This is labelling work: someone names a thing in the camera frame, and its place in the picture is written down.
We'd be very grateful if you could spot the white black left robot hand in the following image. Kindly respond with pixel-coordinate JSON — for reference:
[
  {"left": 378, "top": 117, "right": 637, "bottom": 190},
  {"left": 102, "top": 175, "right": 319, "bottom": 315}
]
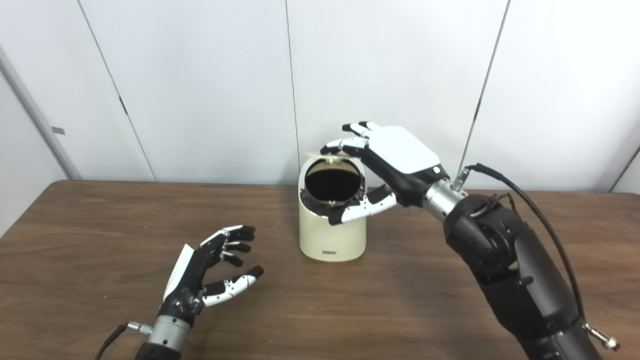
[{"left": 159, "top": 225, "right": 265, "bottom": 328}]

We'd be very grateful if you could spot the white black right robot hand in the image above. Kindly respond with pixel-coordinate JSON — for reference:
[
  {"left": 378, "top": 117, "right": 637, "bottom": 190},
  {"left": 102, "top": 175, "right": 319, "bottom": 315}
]
[{"left": 320, "top": 121, "right": 451, "bottom": 226}]

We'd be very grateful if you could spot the round cream bin lid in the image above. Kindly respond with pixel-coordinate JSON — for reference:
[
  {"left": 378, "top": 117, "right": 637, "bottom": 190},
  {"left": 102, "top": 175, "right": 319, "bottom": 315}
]
[{"left": 305, "top": 149, "right": 361, "bottom": 164}]

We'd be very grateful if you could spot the cream-colored desktop bin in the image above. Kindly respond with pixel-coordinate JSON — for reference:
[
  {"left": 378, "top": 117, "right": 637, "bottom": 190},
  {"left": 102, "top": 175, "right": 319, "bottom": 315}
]
[{"left": 298, "top": 156, "right": 368, "bottom": 262}]

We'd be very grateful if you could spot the black bin liner bag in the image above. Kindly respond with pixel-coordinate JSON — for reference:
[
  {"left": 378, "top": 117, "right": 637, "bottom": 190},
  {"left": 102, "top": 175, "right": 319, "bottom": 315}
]
[{"left": 301, "top": 160, "right": 368, "bottom": 217}]

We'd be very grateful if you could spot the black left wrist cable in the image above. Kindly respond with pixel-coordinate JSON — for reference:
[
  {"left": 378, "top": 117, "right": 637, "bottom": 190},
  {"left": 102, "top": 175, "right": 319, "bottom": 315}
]
[{"left": 94, "top": 321, "right": 153, "bottom": 360}]

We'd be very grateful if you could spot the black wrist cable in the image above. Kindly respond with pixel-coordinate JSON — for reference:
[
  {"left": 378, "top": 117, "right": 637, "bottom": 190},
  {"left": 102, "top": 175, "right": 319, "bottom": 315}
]
[
  {"left": 452, "top": 163, "right": 621, "bottom": 351},
  {"left": 94, "top": 321, "right": 153, "bottom": 360}
]

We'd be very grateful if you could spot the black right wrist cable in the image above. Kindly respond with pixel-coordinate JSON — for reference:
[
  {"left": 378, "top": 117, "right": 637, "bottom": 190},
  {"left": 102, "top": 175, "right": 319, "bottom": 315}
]
[{"left": 452, "top": 163, "right": 621, "bottom": 351}]

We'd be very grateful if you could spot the grey wall corner post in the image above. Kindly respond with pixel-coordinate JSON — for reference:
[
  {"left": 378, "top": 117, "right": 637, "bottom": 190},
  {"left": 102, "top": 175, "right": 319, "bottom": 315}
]
[{"left": 0, "top": 45, "right": 82, "bottom": 181}]

